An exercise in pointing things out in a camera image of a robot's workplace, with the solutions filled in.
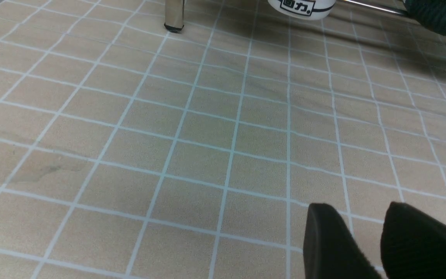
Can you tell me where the steel shoe rack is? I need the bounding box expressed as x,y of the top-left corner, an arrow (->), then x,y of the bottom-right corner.
164,0 -> 412,33

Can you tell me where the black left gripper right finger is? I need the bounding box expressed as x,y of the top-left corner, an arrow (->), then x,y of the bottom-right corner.
380,202 -> 446,279

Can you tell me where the black canvas sneaker with laces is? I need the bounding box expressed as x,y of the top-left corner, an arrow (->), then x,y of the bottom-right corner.
268,0 -> 336,21

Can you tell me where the black knit shoe left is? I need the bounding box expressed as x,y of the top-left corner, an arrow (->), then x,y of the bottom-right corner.
403,0 -> 446,36

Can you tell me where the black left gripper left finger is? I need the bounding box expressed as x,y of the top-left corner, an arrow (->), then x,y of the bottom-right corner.
303,203 -> 382,279

